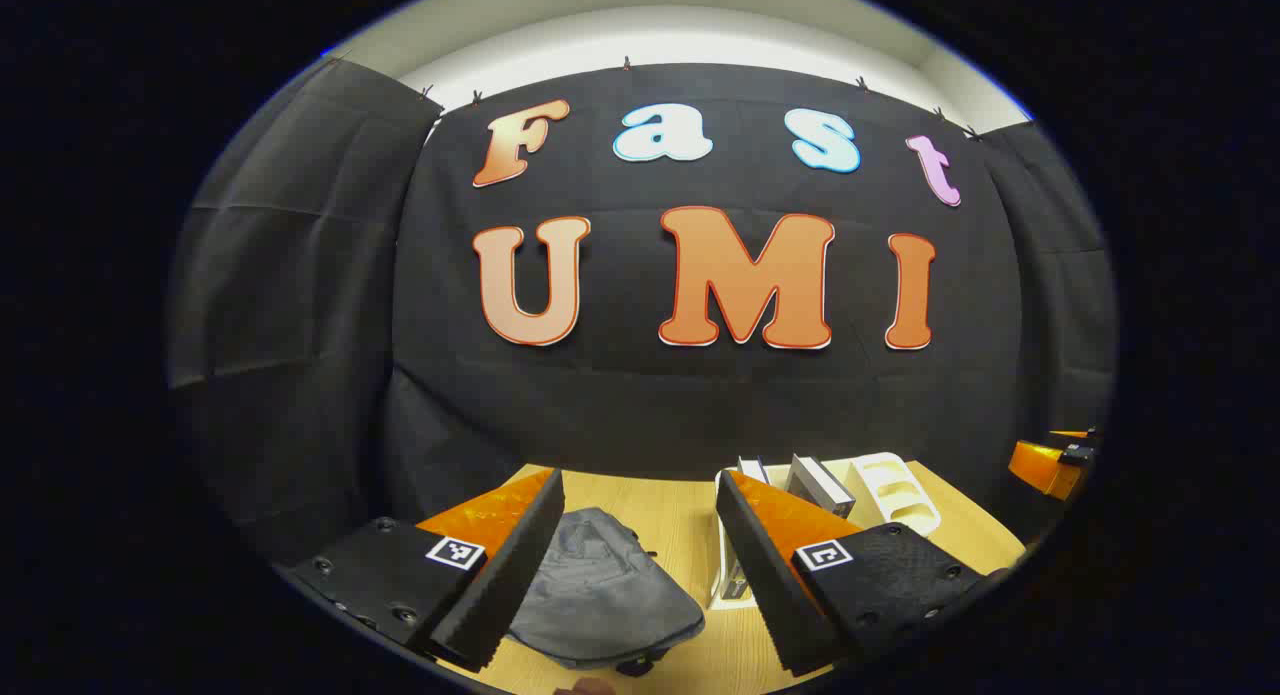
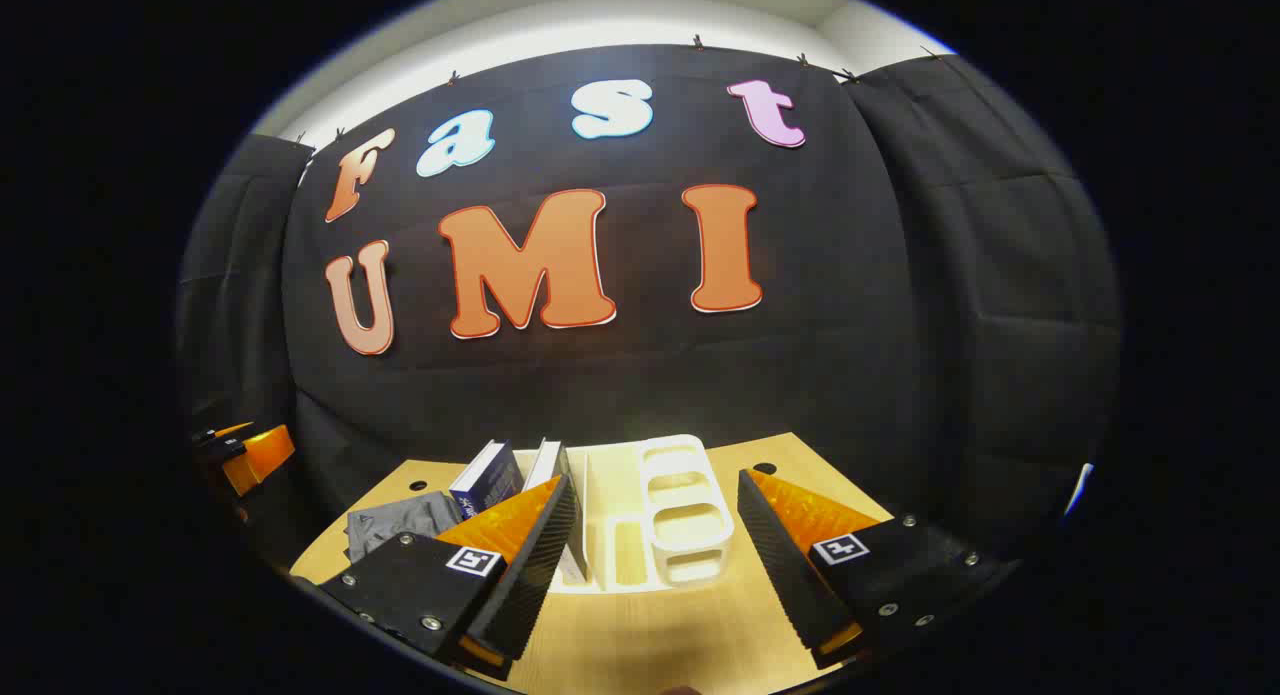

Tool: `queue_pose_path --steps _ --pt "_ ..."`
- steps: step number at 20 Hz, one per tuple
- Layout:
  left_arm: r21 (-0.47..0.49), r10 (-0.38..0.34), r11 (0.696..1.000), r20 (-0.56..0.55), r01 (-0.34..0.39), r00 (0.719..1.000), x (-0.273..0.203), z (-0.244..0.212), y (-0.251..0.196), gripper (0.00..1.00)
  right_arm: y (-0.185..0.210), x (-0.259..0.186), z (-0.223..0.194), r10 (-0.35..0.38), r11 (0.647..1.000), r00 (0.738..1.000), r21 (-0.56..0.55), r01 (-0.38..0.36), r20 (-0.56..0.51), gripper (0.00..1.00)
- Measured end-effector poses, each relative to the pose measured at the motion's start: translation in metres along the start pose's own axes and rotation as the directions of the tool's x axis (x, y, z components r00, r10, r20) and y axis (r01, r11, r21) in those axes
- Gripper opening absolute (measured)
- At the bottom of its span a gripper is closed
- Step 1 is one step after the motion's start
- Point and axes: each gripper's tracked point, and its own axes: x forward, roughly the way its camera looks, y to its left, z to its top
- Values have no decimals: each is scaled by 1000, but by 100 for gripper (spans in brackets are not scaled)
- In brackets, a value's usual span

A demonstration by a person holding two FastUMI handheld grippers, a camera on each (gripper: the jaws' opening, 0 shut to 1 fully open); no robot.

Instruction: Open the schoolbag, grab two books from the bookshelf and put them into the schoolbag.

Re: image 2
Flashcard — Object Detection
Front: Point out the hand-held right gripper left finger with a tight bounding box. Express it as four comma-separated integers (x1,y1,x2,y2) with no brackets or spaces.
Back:
318,473,581,682

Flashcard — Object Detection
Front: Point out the black backdrop cloth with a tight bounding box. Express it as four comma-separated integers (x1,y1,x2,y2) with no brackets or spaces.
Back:
178,43,1123,576

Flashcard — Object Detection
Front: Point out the white bookshelf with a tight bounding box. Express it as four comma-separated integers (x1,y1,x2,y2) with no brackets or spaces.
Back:
540,434,736,594

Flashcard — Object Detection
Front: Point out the black and white book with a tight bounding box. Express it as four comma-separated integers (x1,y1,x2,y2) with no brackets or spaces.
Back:
522,438,593,586

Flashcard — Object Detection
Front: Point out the grey schoolbag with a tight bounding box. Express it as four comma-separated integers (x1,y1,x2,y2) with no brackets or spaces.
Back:
345,491,466,564

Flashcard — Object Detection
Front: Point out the blue book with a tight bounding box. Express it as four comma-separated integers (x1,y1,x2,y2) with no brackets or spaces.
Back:
448,440,525,521

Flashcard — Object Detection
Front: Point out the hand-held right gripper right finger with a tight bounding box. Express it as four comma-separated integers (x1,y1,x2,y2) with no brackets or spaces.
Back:
737,467,1011,671

